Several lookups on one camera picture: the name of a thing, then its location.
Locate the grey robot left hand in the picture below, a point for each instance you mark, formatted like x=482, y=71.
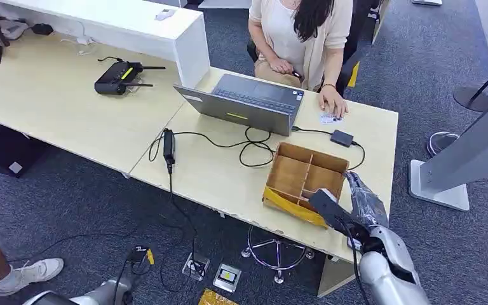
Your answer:
x=136, y=261

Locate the person's right hand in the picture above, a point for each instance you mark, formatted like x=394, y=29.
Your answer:
x=282, y=66

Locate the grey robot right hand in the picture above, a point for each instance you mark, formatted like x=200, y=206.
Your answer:
x=368, y=206

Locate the person's left hand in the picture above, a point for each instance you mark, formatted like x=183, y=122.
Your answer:
x=332, y=101

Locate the white printed card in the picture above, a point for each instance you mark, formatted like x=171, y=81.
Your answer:
x=331, y=119

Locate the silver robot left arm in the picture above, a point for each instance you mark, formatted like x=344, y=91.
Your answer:
x=96, y=296

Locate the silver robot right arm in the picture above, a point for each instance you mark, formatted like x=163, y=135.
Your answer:
x=389, y=269

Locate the person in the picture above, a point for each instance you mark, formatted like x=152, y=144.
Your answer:
x=303, y=38

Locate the small black power adapter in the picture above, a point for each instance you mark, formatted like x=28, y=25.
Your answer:
x=342, y=138

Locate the grey laptop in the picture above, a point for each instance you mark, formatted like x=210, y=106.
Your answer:
x=244, y=109

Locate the silver floor socket with plug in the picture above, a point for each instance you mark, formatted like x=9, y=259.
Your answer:
x=195, y=267

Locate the wooden divided box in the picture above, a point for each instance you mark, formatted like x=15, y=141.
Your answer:
x=298, y=177

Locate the yellow floor tape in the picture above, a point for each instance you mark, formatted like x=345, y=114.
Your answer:
x=214, y=298

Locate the chrome stool base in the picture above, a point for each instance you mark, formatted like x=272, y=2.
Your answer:
x=275, y=252

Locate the grey display stand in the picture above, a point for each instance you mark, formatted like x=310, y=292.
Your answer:
x=463, y=160

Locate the person's leg with white shoe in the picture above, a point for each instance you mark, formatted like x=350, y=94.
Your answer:
x=25, y=273

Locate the long black power adapter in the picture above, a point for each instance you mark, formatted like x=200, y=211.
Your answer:
x=168, y=145

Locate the small white device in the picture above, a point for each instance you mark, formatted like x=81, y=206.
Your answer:
x=165, y=14

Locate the white desk partition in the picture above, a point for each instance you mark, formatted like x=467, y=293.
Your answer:
x=143, y=25

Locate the black router with antennas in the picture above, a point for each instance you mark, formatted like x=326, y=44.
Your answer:
x=115, y=78

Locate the black box under desk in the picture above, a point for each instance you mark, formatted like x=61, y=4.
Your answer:
x=4, y=151

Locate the small black pouch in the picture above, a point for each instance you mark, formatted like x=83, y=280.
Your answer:
x=42, y=29

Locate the grey bag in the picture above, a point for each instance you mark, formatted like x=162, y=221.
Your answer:
x=13, y=28

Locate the black stanchion post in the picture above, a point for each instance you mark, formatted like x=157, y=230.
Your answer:
x=475, y=99

